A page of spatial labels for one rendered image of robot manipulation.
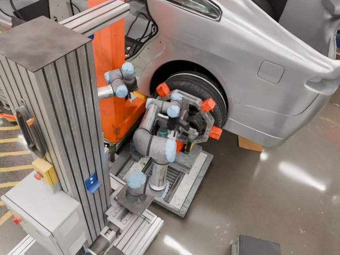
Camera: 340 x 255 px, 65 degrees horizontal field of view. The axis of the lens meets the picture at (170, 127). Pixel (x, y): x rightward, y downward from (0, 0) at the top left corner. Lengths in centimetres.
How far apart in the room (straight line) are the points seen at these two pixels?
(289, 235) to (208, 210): 83
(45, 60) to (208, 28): 139
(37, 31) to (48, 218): 87
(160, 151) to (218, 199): 169
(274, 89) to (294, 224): 157
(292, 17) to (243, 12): 177
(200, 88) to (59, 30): 138
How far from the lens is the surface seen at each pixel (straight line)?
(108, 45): 189
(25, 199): 158
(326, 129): 435
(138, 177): 176
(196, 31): 212
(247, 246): 250
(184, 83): 224
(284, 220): 316
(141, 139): 142
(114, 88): 168
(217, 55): 214
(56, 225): 147
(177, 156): 290
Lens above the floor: 255
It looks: 48 degrees down
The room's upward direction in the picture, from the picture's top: 10 degrees clockwise
